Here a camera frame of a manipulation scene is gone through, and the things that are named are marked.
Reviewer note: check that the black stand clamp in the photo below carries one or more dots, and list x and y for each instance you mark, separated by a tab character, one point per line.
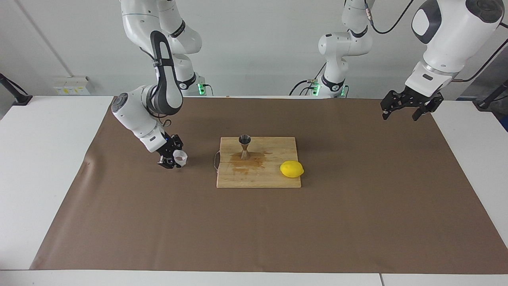
485	104
22	99

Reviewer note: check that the wooden cutting board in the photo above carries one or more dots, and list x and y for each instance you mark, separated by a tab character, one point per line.
258	178

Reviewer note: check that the clear plastic cup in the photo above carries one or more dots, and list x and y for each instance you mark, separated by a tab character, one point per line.
181	159

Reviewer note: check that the steel double jigger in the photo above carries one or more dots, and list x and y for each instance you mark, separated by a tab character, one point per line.
245	155

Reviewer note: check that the brown paper table mat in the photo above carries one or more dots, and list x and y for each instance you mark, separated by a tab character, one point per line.
158	222

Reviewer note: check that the yellow lemon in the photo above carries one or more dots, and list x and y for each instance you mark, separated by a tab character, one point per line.
291	169

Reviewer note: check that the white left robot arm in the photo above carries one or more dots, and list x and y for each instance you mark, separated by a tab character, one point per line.
452	31

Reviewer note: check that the dark grey partition panel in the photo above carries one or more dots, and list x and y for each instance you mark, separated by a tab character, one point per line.
490	75

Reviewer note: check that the blue object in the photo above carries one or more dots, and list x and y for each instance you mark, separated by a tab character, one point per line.
505	123

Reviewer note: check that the white wall socket box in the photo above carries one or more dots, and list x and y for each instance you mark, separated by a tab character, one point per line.
71	87

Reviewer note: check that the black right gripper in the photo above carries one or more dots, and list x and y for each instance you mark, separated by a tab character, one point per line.
170	146

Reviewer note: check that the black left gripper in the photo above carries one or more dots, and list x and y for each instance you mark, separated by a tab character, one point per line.
416	100

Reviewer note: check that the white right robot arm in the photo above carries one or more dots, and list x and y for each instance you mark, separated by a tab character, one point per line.
135	115

